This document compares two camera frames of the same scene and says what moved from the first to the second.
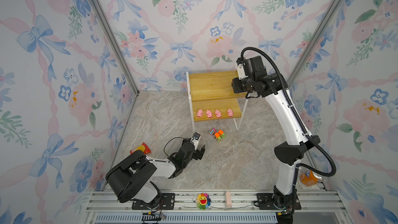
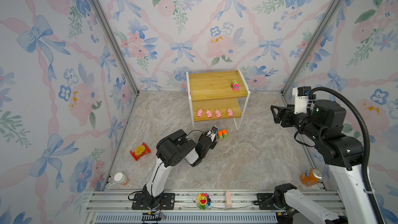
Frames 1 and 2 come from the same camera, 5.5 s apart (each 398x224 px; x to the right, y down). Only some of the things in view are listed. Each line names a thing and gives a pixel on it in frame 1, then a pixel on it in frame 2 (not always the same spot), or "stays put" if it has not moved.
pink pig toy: (230, 112) stays put
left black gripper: (200, 153) to (213, 145)
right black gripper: (235, 86) to (288, 112)
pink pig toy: (209, 113) stays put
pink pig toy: (199, 113) stays put
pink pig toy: (218, 113) stays put
